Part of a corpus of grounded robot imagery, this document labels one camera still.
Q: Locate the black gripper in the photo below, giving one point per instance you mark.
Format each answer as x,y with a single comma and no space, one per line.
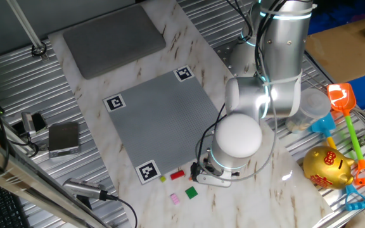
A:
235,173

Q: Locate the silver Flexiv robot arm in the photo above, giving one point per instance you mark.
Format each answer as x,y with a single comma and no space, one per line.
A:
284,47

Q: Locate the green Lego plate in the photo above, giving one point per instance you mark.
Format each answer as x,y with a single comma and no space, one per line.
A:
191,192

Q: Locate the red Lego brick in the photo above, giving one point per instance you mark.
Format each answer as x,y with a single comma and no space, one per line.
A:
177,174

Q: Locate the pink Lego brick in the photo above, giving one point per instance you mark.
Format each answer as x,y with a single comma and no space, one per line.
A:
175,199

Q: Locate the small lime Lego brick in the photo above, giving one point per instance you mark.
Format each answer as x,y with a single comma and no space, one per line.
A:
162,179

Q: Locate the grey Lego baseplate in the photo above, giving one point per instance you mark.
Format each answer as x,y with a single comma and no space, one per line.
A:
157,126

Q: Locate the black white ArUco marker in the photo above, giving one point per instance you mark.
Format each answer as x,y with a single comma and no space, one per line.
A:
147,171
114,103
183,73

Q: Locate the gold piggy bank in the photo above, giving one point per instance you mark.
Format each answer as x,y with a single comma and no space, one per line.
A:
326,168

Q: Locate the clear plastic cup with bricks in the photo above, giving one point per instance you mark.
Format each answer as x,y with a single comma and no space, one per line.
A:
314,107

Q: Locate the brown cardboard box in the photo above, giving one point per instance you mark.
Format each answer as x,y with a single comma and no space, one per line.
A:
344,54

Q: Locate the silver digital scale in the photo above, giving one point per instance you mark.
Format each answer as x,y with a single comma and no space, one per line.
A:
63,137

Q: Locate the grey fabric pad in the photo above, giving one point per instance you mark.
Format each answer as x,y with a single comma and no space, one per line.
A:
112,41

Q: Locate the blue fuzzy fabric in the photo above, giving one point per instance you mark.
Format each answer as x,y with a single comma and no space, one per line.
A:
347,16

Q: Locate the silver metal pole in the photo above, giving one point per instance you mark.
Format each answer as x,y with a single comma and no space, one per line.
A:
27,27

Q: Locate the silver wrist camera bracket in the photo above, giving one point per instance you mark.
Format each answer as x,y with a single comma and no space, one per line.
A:
212,181

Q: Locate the perforated metal robot base plate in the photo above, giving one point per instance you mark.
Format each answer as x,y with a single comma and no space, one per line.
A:
225,55

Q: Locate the silver depth camera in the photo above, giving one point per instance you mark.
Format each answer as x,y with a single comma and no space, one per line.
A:
81,187

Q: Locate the aluminium frame bar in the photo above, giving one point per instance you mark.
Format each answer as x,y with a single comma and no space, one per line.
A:
27,180

